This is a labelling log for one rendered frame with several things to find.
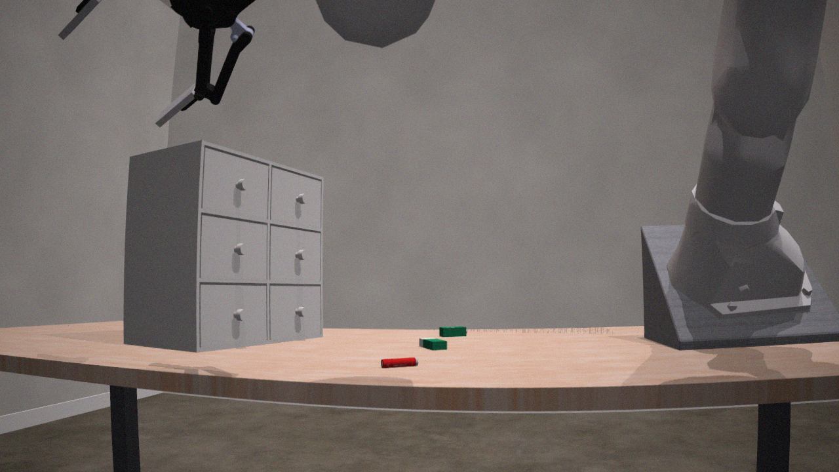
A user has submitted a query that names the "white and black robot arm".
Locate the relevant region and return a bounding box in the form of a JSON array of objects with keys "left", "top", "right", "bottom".
[{"left": 316, "top": 0, "right": 827, "bottom": 319}]

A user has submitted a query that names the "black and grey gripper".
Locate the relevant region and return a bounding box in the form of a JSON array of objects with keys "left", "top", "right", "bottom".
[{"left": 58, "top": 0, "right": 255, "bottom": 127}]

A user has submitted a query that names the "grey chest of drawers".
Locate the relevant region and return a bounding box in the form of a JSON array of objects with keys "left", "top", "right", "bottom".
[{"left": 123, "top": 140, "right": 323, "bottom": 353}]

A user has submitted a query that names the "red cylindrical battery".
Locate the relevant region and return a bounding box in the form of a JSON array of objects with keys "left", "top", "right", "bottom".
[{"left": 381, "top": 357, "right": 418, "bottom": 368}]

